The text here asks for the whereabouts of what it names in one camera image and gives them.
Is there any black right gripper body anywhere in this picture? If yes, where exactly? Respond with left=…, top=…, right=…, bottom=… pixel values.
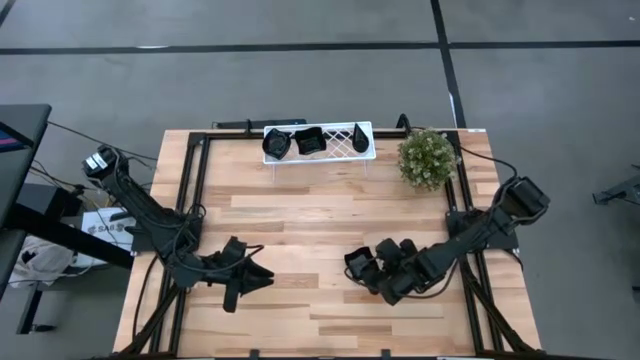
left=374, top=237, right=431, bottom=307

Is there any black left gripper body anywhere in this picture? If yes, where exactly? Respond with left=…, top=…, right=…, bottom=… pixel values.
left=202, top=235, right=259, bottom=314

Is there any black teardrop mini plate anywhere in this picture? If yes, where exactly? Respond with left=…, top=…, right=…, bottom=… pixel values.
left=351, top=122, right=371, bottom=154

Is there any black leaf-shaped mini plate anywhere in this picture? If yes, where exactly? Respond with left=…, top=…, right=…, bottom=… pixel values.
left=261, top=127, right=293, bottom=161

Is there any black square mini plate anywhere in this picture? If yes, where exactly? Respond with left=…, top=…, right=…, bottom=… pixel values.
left=293, top=126, right=327, bottom=156

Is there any green artificial potted plant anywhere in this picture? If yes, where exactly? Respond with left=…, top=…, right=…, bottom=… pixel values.
left=397, top=127, right=459, bottom=192

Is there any white printed box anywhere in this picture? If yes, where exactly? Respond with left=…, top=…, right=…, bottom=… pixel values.
left=78, top=207, right=136, bottom=269

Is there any black desk support beam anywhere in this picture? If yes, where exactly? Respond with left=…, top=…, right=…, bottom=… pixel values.
left=0, top=202, right=135, bottom=270

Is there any white bag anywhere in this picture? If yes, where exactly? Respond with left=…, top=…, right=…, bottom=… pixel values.
left=8, top=234, right=81, bottom=290

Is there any black desk foot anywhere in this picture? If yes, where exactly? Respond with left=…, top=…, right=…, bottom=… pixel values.
left=16, top=287, right=57, bottom=336

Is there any dark office chair base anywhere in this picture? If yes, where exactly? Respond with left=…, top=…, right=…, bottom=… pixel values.
left=591, top=167, right=640, bottom=211

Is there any black desk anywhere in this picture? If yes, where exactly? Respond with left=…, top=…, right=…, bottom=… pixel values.
left=0, top=103, right=54, bottom=301

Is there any flat display screen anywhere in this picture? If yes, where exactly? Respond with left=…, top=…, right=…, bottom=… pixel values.
left=0, top=124, right=26, bottom=154

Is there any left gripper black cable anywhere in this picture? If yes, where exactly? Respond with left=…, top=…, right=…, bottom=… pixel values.
left=172, top=219, right=265, bottom=276

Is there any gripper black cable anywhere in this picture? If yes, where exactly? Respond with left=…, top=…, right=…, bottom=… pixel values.
left=399, top=259, right=460, bottom=301
left=172, top=219, right=265, bottom=276

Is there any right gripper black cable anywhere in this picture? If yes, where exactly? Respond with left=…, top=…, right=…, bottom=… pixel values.
left=399, top=259, right=460, bottom=301

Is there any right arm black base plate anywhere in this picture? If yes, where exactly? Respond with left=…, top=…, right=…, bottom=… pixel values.
left=446, top=208, right=521, bottom=251

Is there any white wire rack shelf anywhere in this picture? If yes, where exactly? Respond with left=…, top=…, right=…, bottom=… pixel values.
left=262, top=120, right=377, bottom=165

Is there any right arm black supply cable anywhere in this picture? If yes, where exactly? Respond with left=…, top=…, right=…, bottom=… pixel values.
left=457, top=144, right=520, bottom=181

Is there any thin black floor cable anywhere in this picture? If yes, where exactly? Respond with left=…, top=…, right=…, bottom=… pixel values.
left=47, top=121, right=160, bottom=162

